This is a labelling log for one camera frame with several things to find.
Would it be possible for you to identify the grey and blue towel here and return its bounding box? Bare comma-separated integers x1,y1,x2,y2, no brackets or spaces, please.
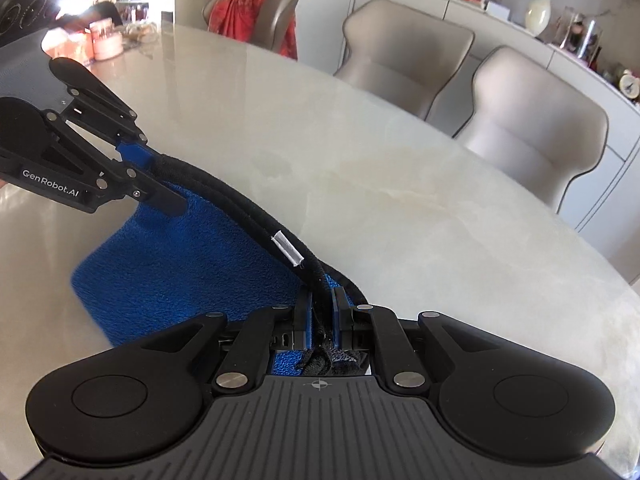
70,146,372,378

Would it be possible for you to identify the chair with red cloth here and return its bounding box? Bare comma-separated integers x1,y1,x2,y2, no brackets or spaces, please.
203,0,299,61

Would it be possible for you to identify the beige chair near sideboard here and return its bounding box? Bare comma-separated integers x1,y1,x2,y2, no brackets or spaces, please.
454,47,608,211

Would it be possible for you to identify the white sideboard cabinet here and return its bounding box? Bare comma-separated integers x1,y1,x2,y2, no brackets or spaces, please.
354,0,639,282

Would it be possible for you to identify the white alarm clock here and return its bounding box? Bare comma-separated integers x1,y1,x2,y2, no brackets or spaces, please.
617,70,640,101

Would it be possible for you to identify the white ceramic vase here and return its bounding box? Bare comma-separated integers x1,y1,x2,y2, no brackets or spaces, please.
525,0,551,36

